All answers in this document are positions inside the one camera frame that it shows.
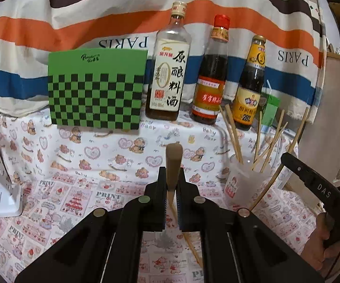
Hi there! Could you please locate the person's right hand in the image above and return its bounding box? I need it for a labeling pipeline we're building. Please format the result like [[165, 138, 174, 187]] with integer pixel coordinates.
[[301, 213, 340, 277]]

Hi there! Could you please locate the translucent plastic cup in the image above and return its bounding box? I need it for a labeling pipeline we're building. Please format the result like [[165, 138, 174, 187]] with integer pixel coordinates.
[[223, 155, 272, 210]]

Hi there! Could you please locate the white desk lamp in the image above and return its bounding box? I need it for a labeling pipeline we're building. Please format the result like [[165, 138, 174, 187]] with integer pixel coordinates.
[[0, 173, 23, 218]]

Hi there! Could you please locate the green drink carton with straw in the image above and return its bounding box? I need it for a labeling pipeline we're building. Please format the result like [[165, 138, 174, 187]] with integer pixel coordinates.
[[259, 80, 280, 133]]

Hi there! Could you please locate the bear print cloth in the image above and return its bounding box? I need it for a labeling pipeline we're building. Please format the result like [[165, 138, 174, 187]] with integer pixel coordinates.
[[0, 105, 301, 189]]

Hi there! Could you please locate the yellow label oyster sauce bottle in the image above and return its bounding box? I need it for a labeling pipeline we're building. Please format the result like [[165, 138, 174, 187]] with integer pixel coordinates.
[[231, 35, 266, 130]]

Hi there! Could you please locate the red cap sesame oil bottle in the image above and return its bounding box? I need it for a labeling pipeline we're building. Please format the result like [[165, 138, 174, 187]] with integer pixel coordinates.
[[191, 14, 230, 125]]

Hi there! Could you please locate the green black checkered box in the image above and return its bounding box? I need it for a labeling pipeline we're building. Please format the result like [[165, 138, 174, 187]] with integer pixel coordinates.
[[48, 48, 148, 130]]

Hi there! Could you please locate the clear cooking wine bottle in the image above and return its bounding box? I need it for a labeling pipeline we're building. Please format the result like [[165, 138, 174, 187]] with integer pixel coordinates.
[[145, 1, 192, 121]]

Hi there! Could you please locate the striped Hermes Paris cloth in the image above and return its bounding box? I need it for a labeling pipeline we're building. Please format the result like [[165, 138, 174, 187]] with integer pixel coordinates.
[[0, 0, 326, 122]]

